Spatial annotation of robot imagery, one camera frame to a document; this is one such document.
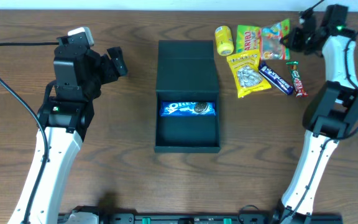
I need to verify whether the yellow sunflower seed bag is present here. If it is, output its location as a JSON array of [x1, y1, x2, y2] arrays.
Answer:
[[226, 50, 272, 98]]

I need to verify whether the dark blue Dairy Milk bar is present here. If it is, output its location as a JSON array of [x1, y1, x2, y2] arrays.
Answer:
[[259, 61, 294, 95]]

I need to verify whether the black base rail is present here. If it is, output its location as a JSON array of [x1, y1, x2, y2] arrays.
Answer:
[[57, 205, 344, 224]]

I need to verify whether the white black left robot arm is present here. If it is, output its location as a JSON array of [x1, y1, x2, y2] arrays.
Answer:
[[9, 27, 127, 223]]

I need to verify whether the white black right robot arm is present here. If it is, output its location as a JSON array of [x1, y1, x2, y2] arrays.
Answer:
[[269, 4, 358, 223]]

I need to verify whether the red green KitKat bar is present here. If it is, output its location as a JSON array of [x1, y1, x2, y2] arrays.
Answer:
[[286, 61, 308, 98]]

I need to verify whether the yellow can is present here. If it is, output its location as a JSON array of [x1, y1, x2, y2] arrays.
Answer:
[[214, 26, 234, 56]]

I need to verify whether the blue Oreo cookie pack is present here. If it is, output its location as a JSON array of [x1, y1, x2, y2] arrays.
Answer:
[[160, 101, 216, 117]]

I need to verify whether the green Haribo gummy bag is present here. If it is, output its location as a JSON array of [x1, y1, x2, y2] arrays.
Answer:
[[236, 19, 290, 60]]

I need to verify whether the black gift box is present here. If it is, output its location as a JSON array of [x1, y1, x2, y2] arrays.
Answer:
[[154, 40, 221, 153]]

